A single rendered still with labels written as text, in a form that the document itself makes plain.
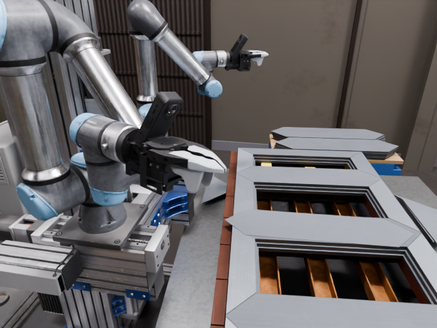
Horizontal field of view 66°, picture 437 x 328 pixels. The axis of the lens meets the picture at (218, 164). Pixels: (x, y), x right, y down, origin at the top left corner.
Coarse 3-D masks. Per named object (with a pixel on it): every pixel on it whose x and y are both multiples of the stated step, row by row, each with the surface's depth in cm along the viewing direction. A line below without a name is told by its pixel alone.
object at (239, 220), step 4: (240, 212) 143; (244, 212) 143; (236, 216) 140; (240, 216) 140; (244, 216) 140; (232, 220) 138; (236, 220) 138; (240, 220) 138; (244, 220) 138; (232, 224) 136; (236, 224) 136; (240, 224) 136; (244, 224) 136; (240, 228) 133; (244, 228) 133; (244, 232) 131
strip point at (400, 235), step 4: (384, 220) 138; (388, 224) 136; (392, 224) 136; (388, 228) 133; (392, 228) 133; (396, 228) 133; (400, 228) 133; (392, 232) 131; (396, 232) 131; (400, 232) 131; (404, 232) 131; (408, 232) 131; (412, 232) 131; (396, 236) 129; (400, 236) 129; (404, 236) 129; (408, 236) 129; (396, 240) 127; (400, 240) 127; (404, 240) 127; (400, 244) 125
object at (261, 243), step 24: (288, 192) 167; (312, 192) 166; (336, 192) 164; (360, 192) 164; (384, 216) 143; (264, 240) 128; (288, 240) 127; (408, 240) 127; (408, 264) 120; (432, 288) 106
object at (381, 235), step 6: (366, 222) 137; (372, 222) 137; (378, 222) 137; (384, 222) 137; (372, 228) 133; (378, 228) 133; (384, 228) 133; (372, 234) 130; (378, 234) 130; (384, 234) 130; (390, 234) 130; (378, 240) 127; (384, 240) 127; (390, 240) 127; (390, 246) 124; (396, 246) 124
